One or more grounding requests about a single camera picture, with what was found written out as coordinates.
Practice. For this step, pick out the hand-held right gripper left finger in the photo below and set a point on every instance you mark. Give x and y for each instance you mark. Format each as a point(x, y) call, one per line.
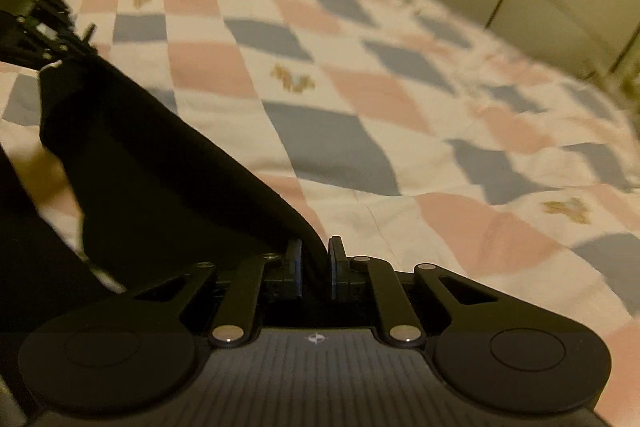
point(295, 272)

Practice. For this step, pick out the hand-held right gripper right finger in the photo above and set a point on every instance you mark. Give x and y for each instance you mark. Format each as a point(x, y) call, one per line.
point(337, 274)

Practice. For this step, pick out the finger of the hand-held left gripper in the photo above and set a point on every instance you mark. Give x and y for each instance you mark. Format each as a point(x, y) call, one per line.
point(72, 47)

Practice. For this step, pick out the black garment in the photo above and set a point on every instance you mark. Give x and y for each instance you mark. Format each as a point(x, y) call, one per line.
point(150, 157)

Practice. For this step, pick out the pink blue checkered quilt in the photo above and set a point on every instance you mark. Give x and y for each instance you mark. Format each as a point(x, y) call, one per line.
point(400, 132)

